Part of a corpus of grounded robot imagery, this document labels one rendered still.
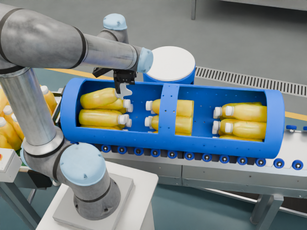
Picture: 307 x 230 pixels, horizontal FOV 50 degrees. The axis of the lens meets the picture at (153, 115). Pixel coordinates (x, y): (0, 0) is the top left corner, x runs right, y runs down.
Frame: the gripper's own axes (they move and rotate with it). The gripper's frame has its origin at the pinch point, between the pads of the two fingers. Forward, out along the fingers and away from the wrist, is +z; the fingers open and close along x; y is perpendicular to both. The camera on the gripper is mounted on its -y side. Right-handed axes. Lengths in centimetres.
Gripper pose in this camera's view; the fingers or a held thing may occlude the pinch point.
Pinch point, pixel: (121, 93)
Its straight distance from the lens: 135.4
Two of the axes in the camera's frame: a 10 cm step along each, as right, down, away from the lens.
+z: 0.6, 6.5, 7.5
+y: 9.9, 0.7, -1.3
